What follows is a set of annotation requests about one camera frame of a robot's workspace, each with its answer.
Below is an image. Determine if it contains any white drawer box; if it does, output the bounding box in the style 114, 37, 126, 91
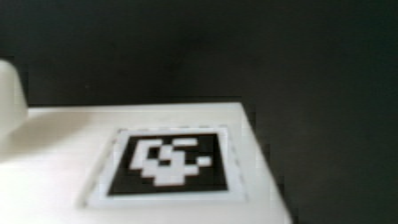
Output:
0, 103, 293, 224

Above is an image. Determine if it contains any white drawer cabinet frame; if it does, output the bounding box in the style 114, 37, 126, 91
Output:
0, 60, 28, 144

